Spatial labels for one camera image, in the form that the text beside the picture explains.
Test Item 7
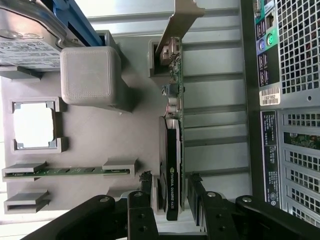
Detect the NVIDIA Quadro graphics card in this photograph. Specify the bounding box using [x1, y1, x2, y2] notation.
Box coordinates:
[154, 0, 206, 222]

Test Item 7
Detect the black printed label sticker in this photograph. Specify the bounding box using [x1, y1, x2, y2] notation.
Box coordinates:
[260, 110, 279, 209]

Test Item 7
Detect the green RAM stick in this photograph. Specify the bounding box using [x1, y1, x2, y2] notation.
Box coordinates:
[4, 166, 130, 177]

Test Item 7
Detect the grey printed parts rack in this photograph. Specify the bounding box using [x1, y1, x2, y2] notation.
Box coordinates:
[0, 29, 187, 221]

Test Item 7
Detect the white barcode sticker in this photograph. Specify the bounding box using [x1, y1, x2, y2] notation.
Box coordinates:
[259, 87, 281, 106]

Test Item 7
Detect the grey metal PC case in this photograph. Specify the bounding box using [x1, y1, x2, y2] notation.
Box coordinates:
[239, 0, 320, 214]

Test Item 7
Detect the silver CPU chip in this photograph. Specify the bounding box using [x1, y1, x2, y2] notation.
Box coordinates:
[12, 101, 56, 150]

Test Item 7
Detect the rear port panel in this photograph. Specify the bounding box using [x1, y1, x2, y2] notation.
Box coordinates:
[253, 0, 281, 89]

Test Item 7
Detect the blue disk carrier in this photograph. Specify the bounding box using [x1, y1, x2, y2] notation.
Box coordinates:
[53, 0, 106, 48]

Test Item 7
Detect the silver hard disk drive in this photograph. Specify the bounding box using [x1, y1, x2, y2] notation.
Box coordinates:
[0, 0, 85, 69]

